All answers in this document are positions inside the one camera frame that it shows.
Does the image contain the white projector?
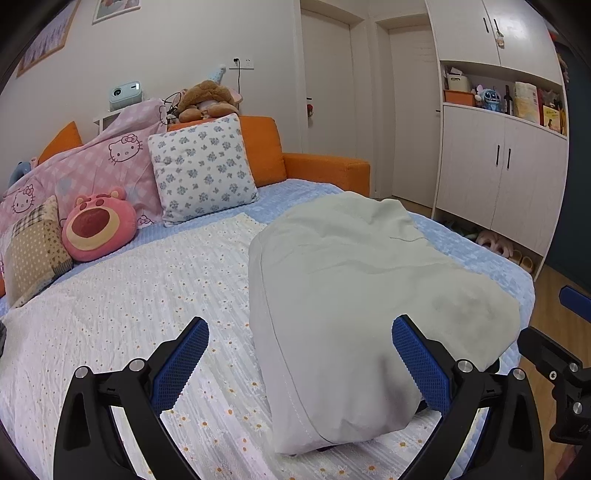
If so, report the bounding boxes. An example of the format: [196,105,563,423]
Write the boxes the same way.
[108,80,143,112]

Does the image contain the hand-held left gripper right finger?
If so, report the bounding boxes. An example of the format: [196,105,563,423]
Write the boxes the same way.
[392,314,543,480]

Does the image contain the white shelf stand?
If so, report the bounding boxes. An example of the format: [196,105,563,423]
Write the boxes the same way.
[92,108,121,134]

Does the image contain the row of colourful books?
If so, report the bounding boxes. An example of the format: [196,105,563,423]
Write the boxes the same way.
[538,88,567,134]

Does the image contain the white floral pillow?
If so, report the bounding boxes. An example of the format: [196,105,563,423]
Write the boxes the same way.
[148,114,259,227]

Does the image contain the orange sofa bed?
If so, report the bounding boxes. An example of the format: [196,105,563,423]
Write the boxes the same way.
[0,115,371,298]

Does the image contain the white door with red ornament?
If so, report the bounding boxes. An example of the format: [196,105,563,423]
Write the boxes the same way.
[300,0,365,160]

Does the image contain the brown teddy bear plush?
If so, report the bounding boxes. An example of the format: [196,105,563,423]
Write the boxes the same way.
[178,80,243,123]

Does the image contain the plain white door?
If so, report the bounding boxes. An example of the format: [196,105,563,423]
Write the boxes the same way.
[375,18,439,208]

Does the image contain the wood framed purple poster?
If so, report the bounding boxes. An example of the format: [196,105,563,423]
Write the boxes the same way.
[16,0,81,78]

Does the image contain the patchwork polka dot pillow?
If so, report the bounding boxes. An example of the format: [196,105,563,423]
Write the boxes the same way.
[0,195,75,309]

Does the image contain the white framed poster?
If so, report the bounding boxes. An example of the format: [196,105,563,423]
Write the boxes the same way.
[91,0,141,25]

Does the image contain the beige hooded coat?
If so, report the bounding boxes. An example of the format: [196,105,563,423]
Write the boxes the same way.
[248,191,522,457]

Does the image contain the orange storage box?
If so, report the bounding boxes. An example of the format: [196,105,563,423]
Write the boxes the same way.
[443,89,476,107]

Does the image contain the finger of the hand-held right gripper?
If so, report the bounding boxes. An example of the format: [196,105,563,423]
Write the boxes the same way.
[516,327,583,384]
[558,285,591,320]

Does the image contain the pink bear plush pillow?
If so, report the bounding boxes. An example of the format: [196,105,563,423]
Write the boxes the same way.
[61,187,138,263]

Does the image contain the blue alien plush toy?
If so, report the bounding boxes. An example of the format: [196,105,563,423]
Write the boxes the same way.
[475,85,504,112]

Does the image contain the white daisy print blanket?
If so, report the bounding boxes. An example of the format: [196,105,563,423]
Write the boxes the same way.
[0,212,485,480]

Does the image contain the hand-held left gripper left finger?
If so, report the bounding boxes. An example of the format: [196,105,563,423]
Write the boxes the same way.
[53,316,211,480]

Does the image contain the cream paper package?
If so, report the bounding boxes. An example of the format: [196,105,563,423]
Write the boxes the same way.
[514,82,540,123]

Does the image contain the pink fluffy slippers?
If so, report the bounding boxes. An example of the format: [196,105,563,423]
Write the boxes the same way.
[475,231,511,257]

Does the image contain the beige slippers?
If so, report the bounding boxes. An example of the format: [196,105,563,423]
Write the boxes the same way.
[510,249,536,273]

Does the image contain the orange cushion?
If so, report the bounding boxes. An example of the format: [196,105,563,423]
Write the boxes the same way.
[37,121,84,166]

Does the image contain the pink cat print blanket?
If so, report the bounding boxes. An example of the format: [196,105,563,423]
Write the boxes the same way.
[0,98,169,232]

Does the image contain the white wardrobe cabinet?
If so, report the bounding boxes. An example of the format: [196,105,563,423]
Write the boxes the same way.
[424,0,573,282]

